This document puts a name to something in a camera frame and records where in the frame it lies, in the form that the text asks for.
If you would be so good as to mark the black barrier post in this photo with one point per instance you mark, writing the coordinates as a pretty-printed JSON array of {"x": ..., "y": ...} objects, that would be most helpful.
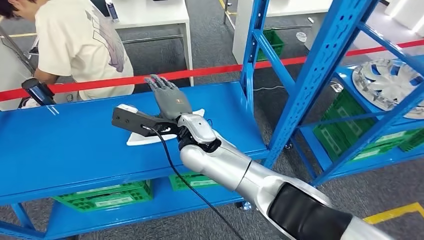
[{"x": 38, "y": 92}]

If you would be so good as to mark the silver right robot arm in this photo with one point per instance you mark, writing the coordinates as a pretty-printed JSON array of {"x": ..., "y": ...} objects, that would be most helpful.
[{"x": 225, "y": 162}]

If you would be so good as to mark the person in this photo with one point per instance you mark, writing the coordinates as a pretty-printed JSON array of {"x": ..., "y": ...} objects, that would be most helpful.
[{"x": 76, "y": 43}]

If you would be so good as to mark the white curved plastic part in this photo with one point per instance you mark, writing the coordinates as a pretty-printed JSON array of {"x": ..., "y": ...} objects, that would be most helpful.
[{"x": 142, "y": 140}]

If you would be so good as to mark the silver wheel hub part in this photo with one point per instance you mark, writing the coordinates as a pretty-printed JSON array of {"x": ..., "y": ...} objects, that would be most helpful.
[{"x": 384, "y": 82}]

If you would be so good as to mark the red barrier tape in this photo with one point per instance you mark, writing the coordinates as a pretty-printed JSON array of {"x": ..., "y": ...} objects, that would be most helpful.
[{"x": 198, "y": 73}]

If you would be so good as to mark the black and pale wrist camera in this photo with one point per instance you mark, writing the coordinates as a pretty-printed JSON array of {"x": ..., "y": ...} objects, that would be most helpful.
[{"x": 132, "y": 121}]

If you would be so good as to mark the white table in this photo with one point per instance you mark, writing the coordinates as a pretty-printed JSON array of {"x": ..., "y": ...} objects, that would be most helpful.
[{"x": 149, "y": 13}]

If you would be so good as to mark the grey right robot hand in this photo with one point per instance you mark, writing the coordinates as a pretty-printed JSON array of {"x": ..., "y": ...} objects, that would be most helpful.
[{"x": 172, "y": 99}]

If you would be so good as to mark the yellow floor tape square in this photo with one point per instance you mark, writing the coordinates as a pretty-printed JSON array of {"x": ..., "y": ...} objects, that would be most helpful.
[{"x": 394, "y": 213}]

